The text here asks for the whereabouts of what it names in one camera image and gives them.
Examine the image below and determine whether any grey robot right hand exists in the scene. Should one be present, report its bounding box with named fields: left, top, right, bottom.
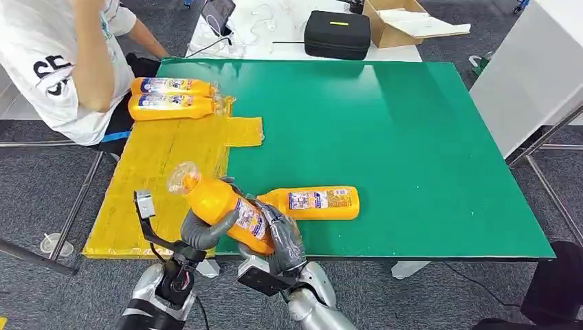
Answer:
left=221, top=176, right=308, bottom=276

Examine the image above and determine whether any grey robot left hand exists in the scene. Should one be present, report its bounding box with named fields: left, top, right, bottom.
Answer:
left=180, top=209, right=241, bottom=250

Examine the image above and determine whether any orange drink bottle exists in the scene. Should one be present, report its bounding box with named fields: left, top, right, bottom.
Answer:
left=131, top=77, right=219, bottom=98
left=166, top=161, right=276, bottom=256
left=256, top=186, right=361, bottom=222
left=128, top=94, right=224, bottom=122

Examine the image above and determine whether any white table foot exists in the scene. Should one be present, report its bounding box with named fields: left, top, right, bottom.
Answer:
left=195, top=259, right=221, bottom=280
left=390, top=261, right=431, bottom=281

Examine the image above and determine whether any yellow plastic sheet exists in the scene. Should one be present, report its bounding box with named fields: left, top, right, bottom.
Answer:
left=82, top=93, right=265, bottom=261

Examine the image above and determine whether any clear plastic cup lid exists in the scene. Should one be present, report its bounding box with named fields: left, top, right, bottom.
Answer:
left=40, top=233, right=75, bottom=259

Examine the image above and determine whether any green table mat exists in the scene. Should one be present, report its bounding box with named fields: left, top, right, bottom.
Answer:
left=155, top=58, right=556, bottom=261

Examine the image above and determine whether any black zip case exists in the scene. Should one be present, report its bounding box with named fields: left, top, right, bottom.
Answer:
left=303, top=10, right=371, bottom=61

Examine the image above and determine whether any dark tablet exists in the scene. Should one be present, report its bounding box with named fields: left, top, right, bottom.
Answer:
left=201, top=0, right=237, bottom=37

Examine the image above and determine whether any brown cardboard box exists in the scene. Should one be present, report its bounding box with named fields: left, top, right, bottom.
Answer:
left=362, top=0, right=472, bottom=50

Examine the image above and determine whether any white sheet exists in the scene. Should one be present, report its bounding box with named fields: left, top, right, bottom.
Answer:
left=379, top=8, right=472, bottom=39

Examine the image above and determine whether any person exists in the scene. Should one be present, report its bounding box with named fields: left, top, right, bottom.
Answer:
left=0, top=0, right=172, bottom=156

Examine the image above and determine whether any black robot leg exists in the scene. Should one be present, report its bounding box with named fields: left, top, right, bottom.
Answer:
left=473, top=241, right=583, bottom=330

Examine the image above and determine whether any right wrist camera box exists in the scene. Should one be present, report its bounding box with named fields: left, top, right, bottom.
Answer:
left=236, top=254, right=299, bottom=297

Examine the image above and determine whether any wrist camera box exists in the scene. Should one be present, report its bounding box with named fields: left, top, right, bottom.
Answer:
left=236, top=254, right=299, bottom=297
left=133, top=190, right=158, bottom=221

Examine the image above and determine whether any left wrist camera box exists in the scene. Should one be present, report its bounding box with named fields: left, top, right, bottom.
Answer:
left=133, top=190, right=158, bottom=221

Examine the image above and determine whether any metal table frame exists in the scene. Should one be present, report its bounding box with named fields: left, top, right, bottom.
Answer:
left=506, top=105, right=583, bottom=248
left=0, top=142, right=120, bottom=277

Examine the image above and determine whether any thin black floor cable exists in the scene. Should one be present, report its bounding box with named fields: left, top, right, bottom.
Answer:
left=443, top=263, right=525, bottom=302

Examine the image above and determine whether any white cable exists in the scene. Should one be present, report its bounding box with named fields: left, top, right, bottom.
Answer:
left=236, top=3, right=285, bottom=47

